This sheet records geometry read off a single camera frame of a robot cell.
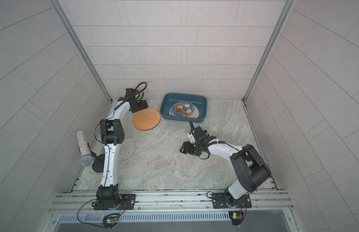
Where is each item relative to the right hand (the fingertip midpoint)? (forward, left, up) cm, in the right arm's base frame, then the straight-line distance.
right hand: (184, 151), depth 86 cm
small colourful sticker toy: (+4, +49, +2) cm, 49 cm away
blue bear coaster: (+34, -2, +1) cm, 34 cm away
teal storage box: (+43, +10, +3) cm, 45 cm away
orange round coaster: (+27, +27, -1) cm, 38 cm away
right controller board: (-33, -24, -4) cm, 41 cm away
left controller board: (-32, +35, +2) cm, 47 cm away
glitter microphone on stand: (-10, +41, +22) cm, 48 cm away
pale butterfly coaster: (+4, +36, 0) cm, 36 cm away
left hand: (+41, +28, +1) cm, 50 cm away
